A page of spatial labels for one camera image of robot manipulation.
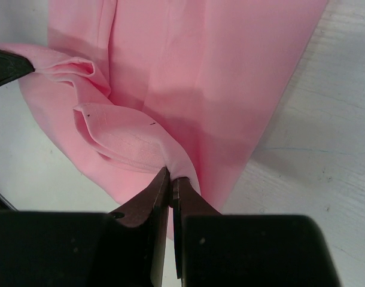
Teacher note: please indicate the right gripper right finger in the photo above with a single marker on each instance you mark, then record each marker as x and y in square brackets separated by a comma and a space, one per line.
[186, 201]

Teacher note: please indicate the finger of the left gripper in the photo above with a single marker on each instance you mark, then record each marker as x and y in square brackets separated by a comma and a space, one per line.
[13, 67]

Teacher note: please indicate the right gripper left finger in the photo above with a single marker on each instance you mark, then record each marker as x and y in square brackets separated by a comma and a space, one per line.
[141, 242]

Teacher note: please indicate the pink t shirt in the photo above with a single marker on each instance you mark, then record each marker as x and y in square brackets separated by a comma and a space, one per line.
[125, 88]

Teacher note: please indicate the aluminium frame rail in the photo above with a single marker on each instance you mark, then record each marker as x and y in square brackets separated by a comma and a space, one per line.
[0, 200]

